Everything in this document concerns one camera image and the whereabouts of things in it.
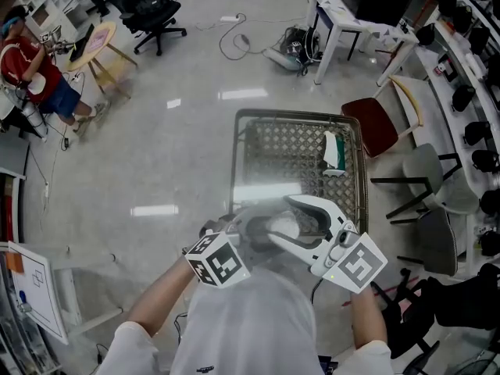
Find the pink paper sheet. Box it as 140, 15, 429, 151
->
86, 28, 110, 52

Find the round wooden side table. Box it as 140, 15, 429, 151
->
66, 20, 138, 101

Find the orange block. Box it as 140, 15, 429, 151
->
5, 251, 25, 275

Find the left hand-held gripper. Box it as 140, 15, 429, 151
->
184, 204, 288, 289

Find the person's white shirt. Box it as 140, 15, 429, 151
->
95, 266, 394, 375

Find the red seat wooden chair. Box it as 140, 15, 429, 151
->
341, 74, 425, 159

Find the rattan glass-top coffee table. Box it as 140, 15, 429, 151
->
227, 108, 370, 249

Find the person's left forearm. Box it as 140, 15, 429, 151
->
127, 255, 202, 339

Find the bundle of cables and devices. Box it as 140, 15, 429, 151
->
263, 25, 323, 77

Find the white storage cabinet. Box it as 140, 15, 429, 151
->
0, 134, 30, 245

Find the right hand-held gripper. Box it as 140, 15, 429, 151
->
268, 194, 388, 293

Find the row of black bags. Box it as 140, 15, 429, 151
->
416, 0, 500, 257

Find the person's right forearm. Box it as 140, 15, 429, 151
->
349, 285, 388, 351

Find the long white shelf counter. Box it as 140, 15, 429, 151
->
390, 0, 500, 249

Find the green and white tissue pack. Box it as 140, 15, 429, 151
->
323, 130, 347, 178

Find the white cup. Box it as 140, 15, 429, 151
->
267, 213, 301, 241

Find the dark grey chair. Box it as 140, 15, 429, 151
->
390, 207, 470, 277

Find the white table with drawn lines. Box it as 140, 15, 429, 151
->
7, 240, 124, 345

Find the black office chair pink cushion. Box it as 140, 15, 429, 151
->
370, 263, 500, 375

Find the black tablet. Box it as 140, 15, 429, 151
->
69, 23, 95, 63

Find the white desk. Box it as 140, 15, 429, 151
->
306, 0, 421, 88

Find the light grey black-legged chair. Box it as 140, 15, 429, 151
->
370, 142, 480, 220

